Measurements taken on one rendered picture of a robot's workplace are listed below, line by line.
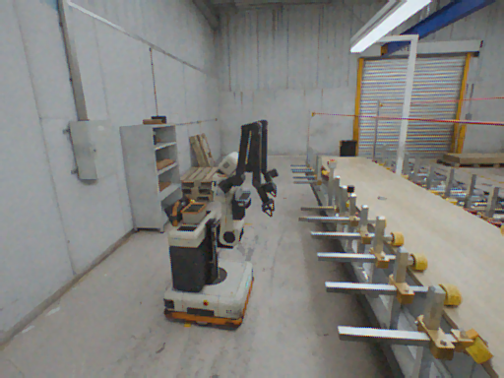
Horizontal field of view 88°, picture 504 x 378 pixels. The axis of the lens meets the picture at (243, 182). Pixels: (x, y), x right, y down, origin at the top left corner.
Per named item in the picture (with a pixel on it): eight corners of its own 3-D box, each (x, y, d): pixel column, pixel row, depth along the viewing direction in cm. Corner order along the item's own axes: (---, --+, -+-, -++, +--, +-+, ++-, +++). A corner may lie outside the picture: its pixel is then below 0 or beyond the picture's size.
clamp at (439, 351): (433, 359, 83) (435, 346, 81) (411, 326, 96) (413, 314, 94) (454, 360, 82) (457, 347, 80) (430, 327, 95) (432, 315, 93)
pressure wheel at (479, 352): (482, 369, 83) (468, 353, 82) (464, 347, 90) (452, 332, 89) (500, 361, 81) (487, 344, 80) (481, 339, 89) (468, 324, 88)
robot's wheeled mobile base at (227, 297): (162, 319, 220) (159, 293, 213) (192, 275, 280) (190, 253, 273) (241, 331, 206) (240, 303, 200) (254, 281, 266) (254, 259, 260)
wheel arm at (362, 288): (326, 292, 113) (326, 285, 112) (325, 287, 116) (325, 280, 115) (452, 299, 107) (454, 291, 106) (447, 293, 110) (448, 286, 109)
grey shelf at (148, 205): (134, 232, 393) (119, 126, 354) (159, 211, 479) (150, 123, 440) (162, 233, 388) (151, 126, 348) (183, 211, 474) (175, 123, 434)
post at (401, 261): (386, 344, 120) (400, 250, 108) (383, 338, 124) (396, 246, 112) (395, 345, 120) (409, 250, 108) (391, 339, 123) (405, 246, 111)
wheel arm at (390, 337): (339, 340, 89) (340, 333, 88) (337, 333, 92) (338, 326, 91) (456, 349, 85) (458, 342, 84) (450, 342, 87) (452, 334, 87)
